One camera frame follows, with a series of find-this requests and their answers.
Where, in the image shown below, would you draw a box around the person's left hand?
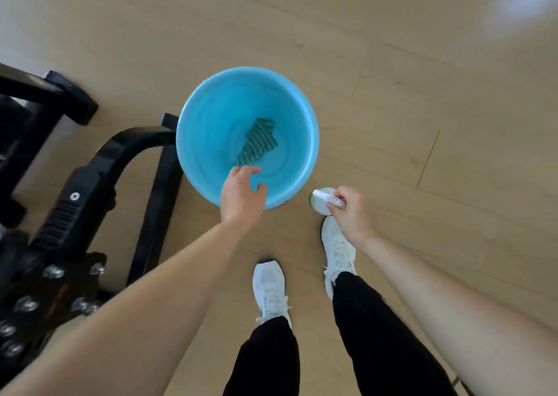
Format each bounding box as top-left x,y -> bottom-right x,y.
220,165 -> 269,229

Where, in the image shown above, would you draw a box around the white bottle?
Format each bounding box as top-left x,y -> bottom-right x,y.
310,187 -> 347,216

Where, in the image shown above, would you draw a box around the person's white right shoe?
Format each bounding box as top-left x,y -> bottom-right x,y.
321,216 -> 357,301

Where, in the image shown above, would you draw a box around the person's black trousers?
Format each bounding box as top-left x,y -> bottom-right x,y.
223,271 -> 459,396

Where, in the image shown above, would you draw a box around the person's right hand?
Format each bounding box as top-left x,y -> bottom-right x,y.
325,186 -> 380,250

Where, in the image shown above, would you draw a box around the blue plastic bucket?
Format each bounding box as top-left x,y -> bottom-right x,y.
176,67 -> 320,210

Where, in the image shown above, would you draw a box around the green striped cloth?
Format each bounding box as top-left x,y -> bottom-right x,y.
235,118 -> 280,167

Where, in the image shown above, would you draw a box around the person's right forearm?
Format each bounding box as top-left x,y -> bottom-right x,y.
357,234 -> 558,396

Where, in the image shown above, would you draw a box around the black machine frame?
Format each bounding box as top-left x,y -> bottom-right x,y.
0,62 -> 184,388

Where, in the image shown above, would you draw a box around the person's white left shoe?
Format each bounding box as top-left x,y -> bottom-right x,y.
252,258 -> 292,329

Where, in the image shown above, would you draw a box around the person's white shoe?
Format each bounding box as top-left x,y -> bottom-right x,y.
252,258 -> 292,329
321,216 -> 357,301

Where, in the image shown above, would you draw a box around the person's left forearm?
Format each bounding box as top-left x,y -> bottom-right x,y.
0,221 -> 246,396

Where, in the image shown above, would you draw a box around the group of silver bolts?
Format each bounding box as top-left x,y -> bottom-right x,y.
0,192 -> 106,358

